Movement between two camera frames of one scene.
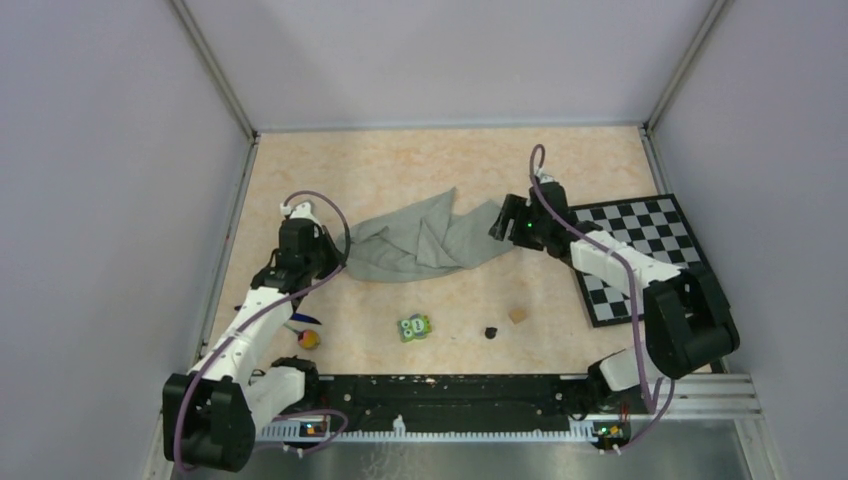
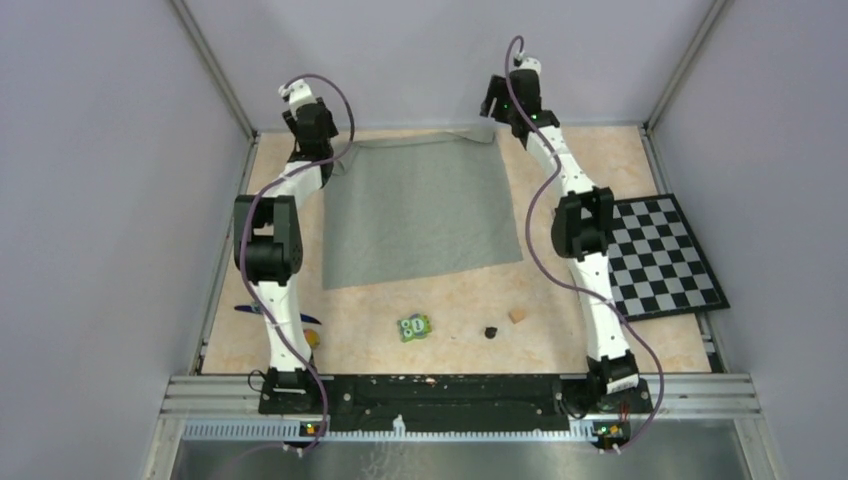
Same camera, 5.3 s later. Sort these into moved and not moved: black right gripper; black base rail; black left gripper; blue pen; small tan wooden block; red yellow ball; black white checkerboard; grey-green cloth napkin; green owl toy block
Moved: black left gripper; grey-green cloth napkin; black right gripper
Not moved: red yellow ball; small tan wooden block; blue pen; black base rail; green owl toy block; black white checkerboard
